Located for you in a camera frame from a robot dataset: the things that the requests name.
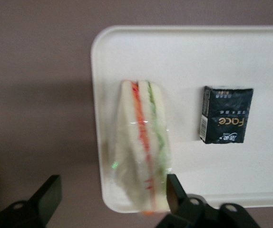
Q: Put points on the black Face tissue pack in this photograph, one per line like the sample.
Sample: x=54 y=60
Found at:
x=231 y=114

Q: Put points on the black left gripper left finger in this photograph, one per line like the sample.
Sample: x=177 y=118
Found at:
x=41 y=204

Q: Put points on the triangle sandwich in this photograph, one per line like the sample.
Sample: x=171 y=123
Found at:
x=136 y=142

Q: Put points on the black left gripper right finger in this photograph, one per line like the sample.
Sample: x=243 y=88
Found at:
x=188 y=213

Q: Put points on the beige rectangular serving tray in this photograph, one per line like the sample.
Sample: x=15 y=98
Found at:
x=198 y=59

